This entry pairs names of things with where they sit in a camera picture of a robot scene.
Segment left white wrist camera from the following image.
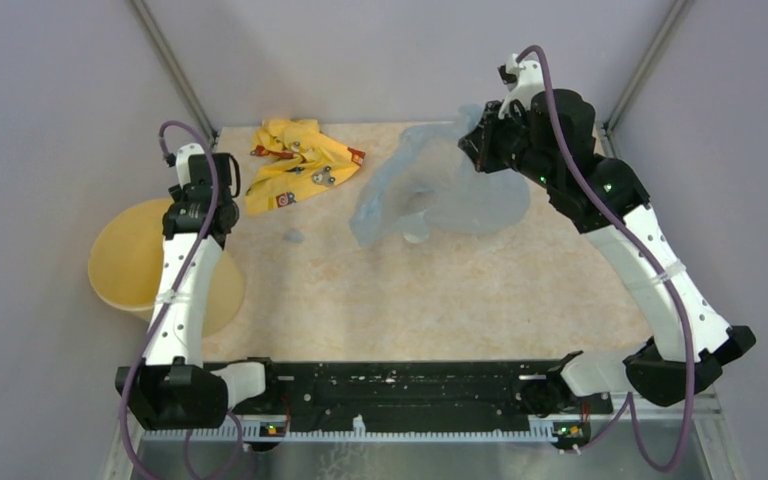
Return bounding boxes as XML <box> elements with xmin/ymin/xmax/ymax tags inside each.
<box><xmin>163</xmin><ymin>143</ymin><xmax>211</xmax><ymax>188</ymax></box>

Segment yellow plastic trash bin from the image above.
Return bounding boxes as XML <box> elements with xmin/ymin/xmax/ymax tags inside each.
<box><xmin>87</xmin><ymin>198</ymin><xmax>245</xmax><ymax>337</ymax></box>

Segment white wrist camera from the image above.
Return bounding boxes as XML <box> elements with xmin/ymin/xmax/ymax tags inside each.
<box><xmin>498</xmin><ymin>54</ymin><xmax>545</xmax><ymax>119</ymax></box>
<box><xmin>163</xmin><ymin>143</ymin><xmax>211</xmax><ymax>188</ymax></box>

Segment white toothed cable strip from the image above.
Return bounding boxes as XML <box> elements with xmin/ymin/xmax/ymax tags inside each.
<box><xmin>142</xmin><ymin>415</ymin><xmax>558</xmax><ymax>444</ymax></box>

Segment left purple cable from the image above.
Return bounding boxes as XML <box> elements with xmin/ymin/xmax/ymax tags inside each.
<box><xmin>118</xmin><ymin>120</ymin><xmax>256</xmax><ymax>480</ymax></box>

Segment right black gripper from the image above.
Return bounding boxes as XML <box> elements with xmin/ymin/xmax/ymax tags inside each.
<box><xmin>458</xmin><ymin>99</ymin><xmax>558</xmax><ymax>191</ymax></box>

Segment blue plastic trash bag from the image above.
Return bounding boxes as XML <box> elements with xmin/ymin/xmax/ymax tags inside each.
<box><xmin>349</xmin><ymin>104</ymin><xmax>531</xmax><ymax>248</ymax></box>

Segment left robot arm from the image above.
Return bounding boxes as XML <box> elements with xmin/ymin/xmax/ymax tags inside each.
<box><xmin>115</xmin><ymin>143</ymin><xmax>281</xmax><ymax>430</ymax></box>

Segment yellow printed cloth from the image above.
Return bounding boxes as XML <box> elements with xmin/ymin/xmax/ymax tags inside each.
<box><xmin>244</xmin><ymin>119</ymin><xmax>366</xmax><ymax>215</ymax></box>

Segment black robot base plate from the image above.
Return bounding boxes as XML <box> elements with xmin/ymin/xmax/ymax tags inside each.
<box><xmin>233</xmin><ymin>360</ymin><xmax>615</xmax><ymax>448</ymax></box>

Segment aluminium frame rail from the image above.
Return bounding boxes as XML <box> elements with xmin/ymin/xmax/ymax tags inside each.
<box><xmin>102</xmin><ymin>374</ymin><xmax>746</xmax><ymax>480</ymax></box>

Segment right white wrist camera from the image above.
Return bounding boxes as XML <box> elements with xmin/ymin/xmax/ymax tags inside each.
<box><xmin>498</xmin><ymin>54</ymin><xmax>545</xmax><ymax>119</ymax></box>

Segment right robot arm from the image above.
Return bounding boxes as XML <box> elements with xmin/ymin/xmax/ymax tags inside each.
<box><xmin>459</xmin><ymin>89</ymin><xmax>756</xmax><ymax>412</ymax></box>

